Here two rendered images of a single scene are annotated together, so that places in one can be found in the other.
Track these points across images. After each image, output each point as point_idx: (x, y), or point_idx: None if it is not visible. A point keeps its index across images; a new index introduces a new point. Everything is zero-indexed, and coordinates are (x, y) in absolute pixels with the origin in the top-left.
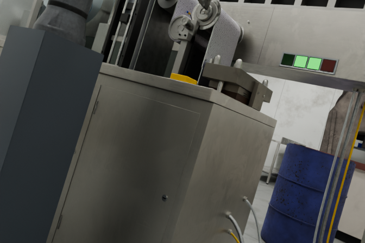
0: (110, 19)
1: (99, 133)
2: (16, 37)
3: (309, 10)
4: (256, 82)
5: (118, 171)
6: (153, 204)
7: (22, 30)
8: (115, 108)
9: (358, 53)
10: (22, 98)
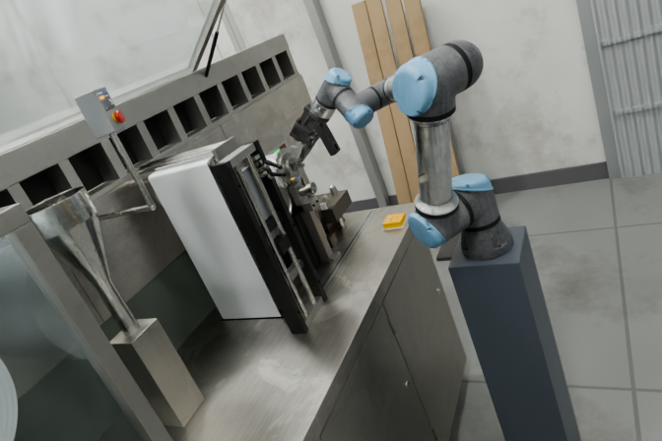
0: (132, 316)
1: (405, 335)
2: (523, 259)
3: (243, 111)
4: None
5: (425, 328)
6: (438, 303)
7: (522, 249)
8: (399, 299)
9: (287, 128)
10: (538, 276)
